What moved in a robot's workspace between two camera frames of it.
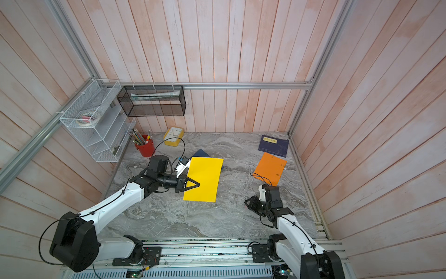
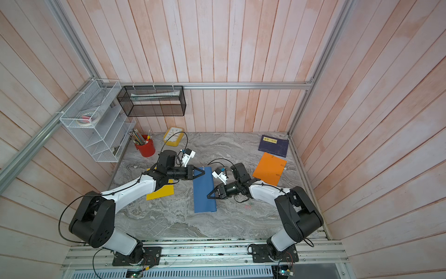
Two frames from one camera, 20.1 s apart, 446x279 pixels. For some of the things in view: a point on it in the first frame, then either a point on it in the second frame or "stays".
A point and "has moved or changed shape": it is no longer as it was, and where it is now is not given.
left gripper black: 197,183 → 190,172
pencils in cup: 138,139 stays
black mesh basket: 153,100 stays
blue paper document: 200,153 → 202,186
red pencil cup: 147,150 stays
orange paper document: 270,170 stays
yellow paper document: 206,171 has moved or changed shape
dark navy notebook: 274,145 stays
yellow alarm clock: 174,135 stays
